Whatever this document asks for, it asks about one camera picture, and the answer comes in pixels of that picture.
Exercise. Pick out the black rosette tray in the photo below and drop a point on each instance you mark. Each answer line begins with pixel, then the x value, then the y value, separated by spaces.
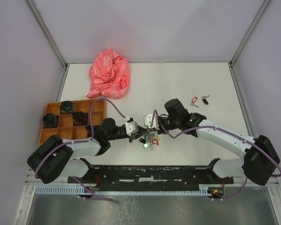
pixel 80 118
pixel 66 107
pixel 50 121

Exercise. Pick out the black rosette left tray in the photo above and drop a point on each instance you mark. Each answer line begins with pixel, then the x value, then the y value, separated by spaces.
pixel 50 121

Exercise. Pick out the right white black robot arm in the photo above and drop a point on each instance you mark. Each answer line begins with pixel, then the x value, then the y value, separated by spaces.
pixel 256 157

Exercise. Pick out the keyring bunch with colourful tags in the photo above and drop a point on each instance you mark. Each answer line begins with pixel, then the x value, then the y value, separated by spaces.
pixel 150 140

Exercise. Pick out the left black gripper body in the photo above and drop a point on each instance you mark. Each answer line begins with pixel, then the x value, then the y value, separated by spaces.
pixel 132 137

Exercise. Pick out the aluminium frame post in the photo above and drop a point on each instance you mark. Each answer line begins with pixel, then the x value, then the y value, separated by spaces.
pixel 250 31
pixel 36 14

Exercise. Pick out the black rosette middle tray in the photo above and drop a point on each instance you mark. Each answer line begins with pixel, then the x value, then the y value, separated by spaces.
pixel 80 118

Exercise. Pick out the black rosette top tray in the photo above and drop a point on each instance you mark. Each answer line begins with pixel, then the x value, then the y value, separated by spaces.
pixel 66 107

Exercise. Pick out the right aluminium frame post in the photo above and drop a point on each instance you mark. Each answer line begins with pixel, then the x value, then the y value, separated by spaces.
pixel 250 31

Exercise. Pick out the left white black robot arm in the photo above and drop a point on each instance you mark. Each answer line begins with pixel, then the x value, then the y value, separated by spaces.
pixel 58 157

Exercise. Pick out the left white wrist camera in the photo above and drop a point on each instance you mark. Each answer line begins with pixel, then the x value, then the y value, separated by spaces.
pixel 131 126

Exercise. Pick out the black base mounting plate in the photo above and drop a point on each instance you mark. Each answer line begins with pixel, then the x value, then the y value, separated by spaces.
pixel 152 178

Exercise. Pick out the left aluminium frame post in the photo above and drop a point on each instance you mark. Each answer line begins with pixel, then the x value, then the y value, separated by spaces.
pixel 36 14

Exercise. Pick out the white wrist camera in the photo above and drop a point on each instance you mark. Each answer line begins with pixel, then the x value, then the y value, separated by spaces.
pixel 151 121
pixel 131 126

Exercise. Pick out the key with red tag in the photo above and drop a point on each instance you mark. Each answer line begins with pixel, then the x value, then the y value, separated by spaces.
pixel 193 101

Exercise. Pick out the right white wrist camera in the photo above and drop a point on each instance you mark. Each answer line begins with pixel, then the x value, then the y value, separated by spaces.
pixel 151 121

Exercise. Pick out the key with black fob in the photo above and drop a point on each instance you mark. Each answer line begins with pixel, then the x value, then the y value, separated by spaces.
pixel 204 99

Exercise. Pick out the crumpled pink cloth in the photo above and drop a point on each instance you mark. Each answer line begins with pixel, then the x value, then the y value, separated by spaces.
pixel 109 75

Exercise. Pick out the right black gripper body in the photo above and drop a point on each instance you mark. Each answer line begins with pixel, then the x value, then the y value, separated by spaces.
pixel 166 123

